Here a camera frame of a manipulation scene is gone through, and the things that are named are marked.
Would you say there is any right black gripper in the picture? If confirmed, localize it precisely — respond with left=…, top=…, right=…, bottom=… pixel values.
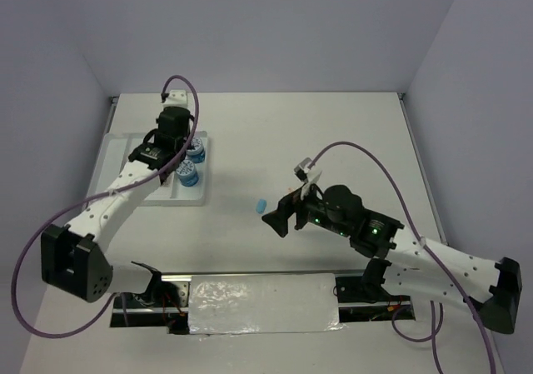
left=261, top=176, right=351, bottom=237

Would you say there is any light blue highlighter cap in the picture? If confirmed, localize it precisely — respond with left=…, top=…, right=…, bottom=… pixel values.
left=256, top=199, right=267, bottom=214

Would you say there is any blue paint jar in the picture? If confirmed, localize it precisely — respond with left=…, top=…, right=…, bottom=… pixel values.
left=187, top=137, right=206, bottom=164
left=175, top=159, right=199, bottom=187

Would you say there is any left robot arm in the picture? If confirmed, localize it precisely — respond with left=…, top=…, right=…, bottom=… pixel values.
left=40, top=106, right=192, bottom=307

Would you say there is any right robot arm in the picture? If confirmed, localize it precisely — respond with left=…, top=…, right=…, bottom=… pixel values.
left=262, top=185, right=522, bottom=334

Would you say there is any white divided plastic tray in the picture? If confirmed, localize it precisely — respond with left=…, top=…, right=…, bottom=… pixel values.
left=88, top=131, right=211, bottom=207

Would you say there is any silver foil panel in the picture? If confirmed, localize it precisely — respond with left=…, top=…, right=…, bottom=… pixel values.
left=188, top=273, right=342, bottom=335

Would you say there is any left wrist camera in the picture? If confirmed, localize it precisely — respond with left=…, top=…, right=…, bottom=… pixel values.
left=162, top=89, right=188, bottom=108

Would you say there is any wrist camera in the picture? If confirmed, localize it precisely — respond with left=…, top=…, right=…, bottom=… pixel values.
left=294, top=157, right=322, bottom=200
left=162, top=89, right=188, bottom=108

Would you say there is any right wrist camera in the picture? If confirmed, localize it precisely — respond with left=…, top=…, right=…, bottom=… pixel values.
left=294, top=157, right=322, bottom=200

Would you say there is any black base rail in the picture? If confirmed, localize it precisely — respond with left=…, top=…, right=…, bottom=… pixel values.
left=110, top=271, right=415, bottom=337

